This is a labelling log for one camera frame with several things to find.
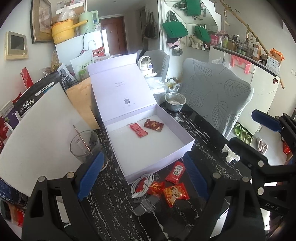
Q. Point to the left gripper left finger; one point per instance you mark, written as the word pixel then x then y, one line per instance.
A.
pixel 54 210

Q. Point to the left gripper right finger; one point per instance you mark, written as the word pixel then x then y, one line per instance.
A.
pixel 243 221

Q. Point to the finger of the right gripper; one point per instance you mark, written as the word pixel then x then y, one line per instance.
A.
pixel 273 123
pixel 248 155

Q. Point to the red cartoon snack packet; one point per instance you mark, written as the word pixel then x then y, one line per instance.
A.
pixel 175 192

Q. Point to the heinz ketchup packet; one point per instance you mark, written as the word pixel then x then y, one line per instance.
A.
pixel 176 173

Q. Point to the red gold candy packet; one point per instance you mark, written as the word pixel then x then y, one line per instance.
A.
pixel 156 188

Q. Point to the dark brown candy packet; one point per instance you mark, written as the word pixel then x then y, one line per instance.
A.
pixel 153 125

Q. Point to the long red sauce packet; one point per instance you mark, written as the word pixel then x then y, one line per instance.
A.
pixel 138 130

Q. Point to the crumpled white tissue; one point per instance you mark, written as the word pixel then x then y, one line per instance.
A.
pixel 231 156

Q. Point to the grey leaf pattern chair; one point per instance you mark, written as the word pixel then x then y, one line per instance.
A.
pixel 215 93

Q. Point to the white foam board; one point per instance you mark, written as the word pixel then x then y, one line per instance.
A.
pixel 40 143

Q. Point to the glass cup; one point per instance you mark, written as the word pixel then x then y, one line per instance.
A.
pixel 78 149

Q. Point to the steel bowl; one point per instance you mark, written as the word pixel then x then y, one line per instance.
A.
pixel 175 101

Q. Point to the wooden spoon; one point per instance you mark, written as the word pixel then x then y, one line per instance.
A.
pixel 82 139

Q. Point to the lavender gift box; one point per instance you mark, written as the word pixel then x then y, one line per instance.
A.
pixel 123 97

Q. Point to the white plastic bag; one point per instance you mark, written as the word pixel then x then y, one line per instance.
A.
pixel 158 88

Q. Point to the brown paper envelope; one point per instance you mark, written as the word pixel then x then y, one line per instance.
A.
pixel 80 97

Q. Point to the green tote bag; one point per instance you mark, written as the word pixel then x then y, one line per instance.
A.
pixel 173 27

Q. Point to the white mini fridge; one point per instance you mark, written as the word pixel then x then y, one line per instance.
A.
pixel 96 41

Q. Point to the yellow pot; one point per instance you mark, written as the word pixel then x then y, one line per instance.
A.
pixel 65 30

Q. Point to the green electric kettle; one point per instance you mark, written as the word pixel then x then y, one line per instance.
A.
pixel 92 19

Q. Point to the wall intercom panel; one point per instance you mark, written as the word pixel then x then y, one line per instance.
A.
pixel 15 46

